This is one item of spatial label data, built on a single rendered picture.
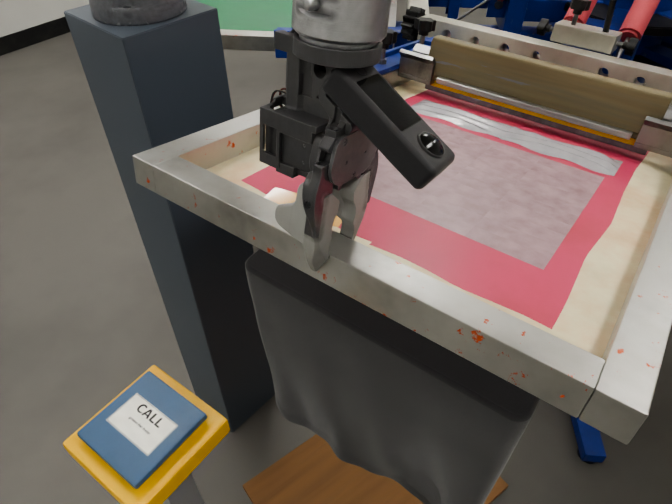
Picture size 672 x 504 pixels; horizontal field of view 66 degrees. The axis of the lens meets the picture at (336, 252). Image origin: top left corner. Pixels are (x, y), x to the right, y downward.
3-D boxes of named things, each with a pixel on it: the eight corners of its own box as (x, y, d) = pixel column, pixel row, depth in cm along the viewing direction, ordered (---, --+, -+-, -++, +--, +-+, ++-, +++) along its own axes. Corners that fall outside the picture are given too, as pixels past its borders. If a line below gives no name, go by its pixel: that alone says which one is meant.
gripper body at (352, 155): (308, 144, 53) (316, 18, 46) (379, 173, 49) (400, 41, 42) (256, 169, 48) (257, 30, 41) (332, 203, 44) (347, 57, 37)
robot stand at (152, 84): (196, 398, 168) (62, 10, 86) (239, 363, 178) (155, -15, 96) (232, 433, 160) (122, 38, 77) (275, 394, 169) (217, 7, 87)
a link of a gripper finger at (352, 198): (323, 217, 58) (320, 147, 52) (367, 238, 56) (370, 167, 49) (305, 233, 57) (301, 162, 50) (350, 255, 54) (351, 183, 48)
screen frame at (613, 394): (627, 446, 40) (649, 415, 38) (135, 182, 65) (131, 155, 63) (711, 144, 94) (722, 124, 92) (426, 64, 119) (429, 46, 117)
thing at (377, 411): (463, 551, 89) (527, 426, 59) (265, 411, 108) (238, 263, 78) (471, 536, 90) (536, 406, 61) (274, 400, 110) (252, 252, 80)
